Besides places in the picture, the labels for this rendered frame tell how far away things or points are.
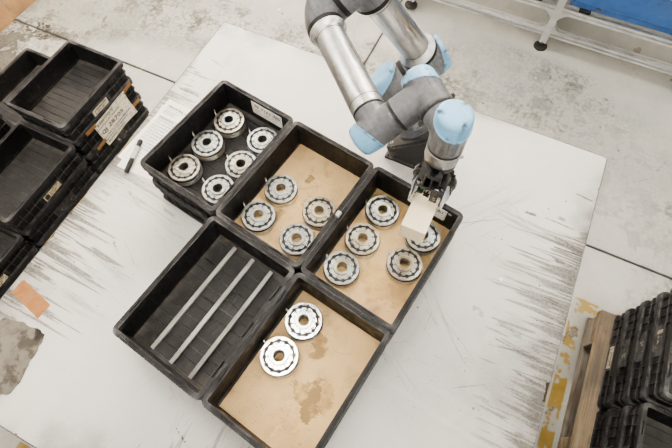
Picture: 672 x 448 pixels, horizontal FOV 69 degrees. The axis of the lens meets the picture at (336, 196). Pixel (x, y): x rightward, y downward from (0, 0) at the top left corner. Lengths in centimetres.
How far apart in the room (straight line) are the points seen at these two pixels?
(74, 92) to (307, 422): 176
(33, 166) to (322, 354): 160
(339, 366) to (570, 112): 212
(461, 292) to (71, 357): 118
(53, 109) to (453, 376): 194
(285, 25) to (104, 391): 232
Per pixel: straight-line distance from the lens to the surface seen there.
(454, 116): 95
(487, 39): 325
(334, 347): 138
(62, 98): 250
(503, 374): 157
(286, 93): 194
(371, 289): 142
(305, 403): 136
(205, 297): 146
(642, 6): 309
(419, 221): 120
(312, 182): 156
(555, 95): 309
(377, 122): 103
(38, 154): 252
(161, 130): 194
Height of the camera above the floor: 219
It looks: 62 degrees down
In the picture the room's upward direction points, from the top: straight up
